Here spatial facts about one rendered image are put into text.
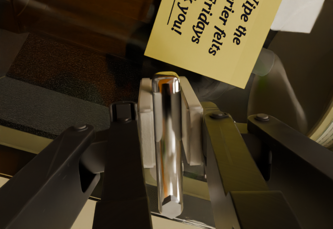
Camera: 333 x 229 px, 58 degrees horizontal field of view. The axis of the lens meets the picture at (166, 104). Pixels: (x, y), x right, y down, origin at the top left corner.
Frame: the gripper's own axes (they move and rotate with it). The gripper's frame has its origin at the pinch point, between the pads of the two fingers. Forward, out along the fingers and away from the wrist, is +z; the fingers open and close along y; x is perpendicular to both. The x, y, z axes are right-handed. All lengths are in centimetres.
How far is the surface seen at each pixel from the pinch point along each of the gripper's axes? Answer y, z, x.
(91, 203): -17, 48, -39
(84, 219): -19, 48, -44
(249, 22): 6.0, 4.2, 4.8
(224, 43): 4.3, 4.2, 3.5
